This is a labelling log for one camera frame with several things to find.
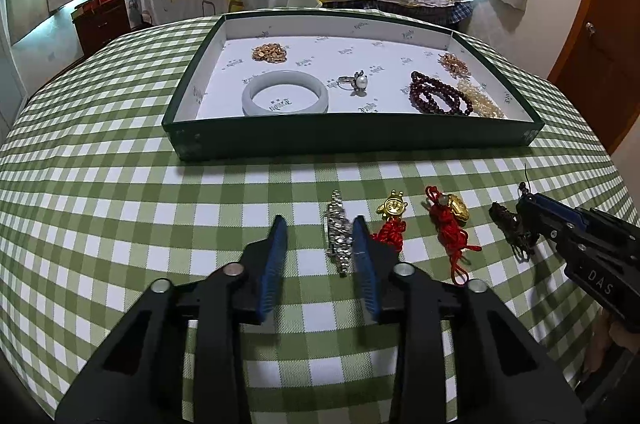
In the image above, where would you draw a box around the red tassel gold charm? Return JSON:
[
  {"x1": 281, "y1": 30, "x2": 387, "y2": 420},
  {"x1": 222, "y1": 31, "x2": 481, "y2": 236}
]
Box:
[{"x1": 424, "y1": 185, "x2": 483, "y2": 286}]

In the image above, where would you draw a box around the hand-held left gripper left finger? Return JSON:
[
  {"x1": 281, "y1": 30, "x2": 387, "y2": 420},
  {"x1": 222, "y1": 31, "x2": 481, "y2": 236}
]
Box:
[{"x1": 55, "y1": 214, "x2": 290, "y2": 424}]

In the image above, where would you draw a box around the dark wooden nightstand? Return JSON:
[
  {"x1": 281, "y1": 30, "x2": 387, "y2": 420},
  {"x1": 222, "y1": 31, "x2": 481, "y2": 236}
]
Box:
[{"x1": 70, "y1": 0, "x2": 133, "y2": 55}]

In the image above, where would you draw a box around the green shallow box tray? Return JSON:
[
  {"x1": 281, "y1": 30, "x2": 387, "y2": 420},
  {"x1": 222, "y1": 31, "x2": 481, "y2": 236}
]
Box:
[{"x1": 162, "y1": 9, "x2": 546, "y2": 162}]

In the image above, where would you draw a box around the gold cluster bracelet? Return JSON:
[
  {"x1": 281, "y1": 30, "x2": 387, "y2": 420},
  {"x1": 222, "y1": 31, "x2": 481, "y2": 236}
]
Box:
[{"x1": 251, "y1": 43, "x2": 290, "y2": 65}]

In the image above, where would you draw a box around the gold figure red knot charm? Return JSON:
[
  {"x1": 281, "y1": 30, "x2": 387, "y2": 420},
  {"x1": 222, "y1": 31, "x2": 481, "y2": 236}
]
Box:
[{"x1": 370, "y1": 189, "x2": 408, "y2": 252}]

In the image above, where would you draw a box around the person's right hand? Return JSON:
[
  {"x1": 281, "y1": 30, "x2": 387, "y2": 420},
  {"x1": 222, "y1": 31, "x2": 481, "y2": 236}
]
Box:
[{"x1": 582, "y1": 308, "x2": 640, "y2": 375}]

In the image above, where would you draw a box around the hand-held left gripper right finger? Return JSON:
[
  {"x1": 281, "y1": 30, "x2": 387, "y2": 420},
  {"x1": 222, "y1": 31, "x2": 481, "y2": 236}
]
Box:
[{"x1": 351, "y1": 214, "x2": 586, "y2": 424}]

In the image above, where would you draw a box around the pale bead bracelet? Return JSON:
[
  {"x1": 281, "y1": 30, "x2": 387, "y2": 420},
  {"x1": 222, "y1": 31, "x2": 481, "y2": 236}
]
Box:
[{"x1": 457, "y1": 79, "x2": 506, "y2": 119}]

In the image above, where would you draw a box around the pale jade bangle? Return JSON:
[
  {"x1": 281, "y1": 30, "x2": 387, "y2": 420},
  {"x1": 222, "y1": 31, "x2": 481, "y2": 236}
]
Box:
[{"x1": 242, "y1": 72, "x2": 331, "y2": 116}]

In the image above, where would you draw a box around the brown wooden door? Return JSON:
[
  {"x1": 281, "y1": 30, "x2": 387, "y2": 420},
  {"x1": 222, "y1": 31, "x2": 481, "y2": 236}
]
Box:
[{"x1": 547, "y1": 0, "x2": 640, "y2": 155}]

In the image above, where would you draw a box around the rose gold chain bracelet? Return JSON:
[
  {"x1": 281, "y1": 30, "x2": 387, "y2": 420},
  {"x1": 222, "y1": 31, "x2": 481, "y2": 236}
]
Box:
[{"x1": 438, "y1": 52, "x2": 471, "y2": 80}]

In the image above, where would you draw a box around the dark red bead bracelet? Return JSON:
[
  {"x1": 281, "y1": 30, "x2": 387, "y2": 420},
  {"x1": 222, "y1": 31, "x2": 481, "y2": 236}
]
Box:
[{"x1": 410, "y1": 71, "x2": 473, "y2": 116}]

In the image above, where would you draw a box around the silver crystal bracelet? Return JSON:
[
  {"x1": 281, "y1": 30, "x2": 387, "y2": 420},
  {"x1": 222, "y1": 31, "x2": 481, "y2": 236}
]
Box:
[{"x1": 323, "y1": 190, "x2": 357, "y2": 277}]

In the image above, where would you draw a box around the dark wooden pendant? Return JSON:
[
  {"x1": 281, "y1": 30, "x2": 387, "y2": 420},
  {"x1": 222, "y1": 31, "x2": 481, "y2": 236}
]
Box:
[{"x1": 489, "y1": 167, "x2": 538, "y2": 261}]

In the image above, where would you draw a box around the pearl ring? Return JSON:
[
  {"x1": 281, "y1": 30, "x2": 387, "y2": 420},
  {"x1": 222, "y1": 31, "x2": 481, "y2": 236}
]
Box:
[{"x1": 336, "y1": 70, "x2": 369, "y2": 98}]

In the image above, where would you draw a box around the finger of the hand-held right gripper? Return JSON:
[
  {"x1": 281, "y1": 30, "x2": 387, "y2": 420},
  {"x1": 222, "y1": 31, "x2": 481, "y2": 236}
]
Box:
[
  {"x1": 522, "y1": 193, "x2": 588, "y2": 227},
  {"x1": 516, "y1": 199, "x2": 563, "y2": 250}
]

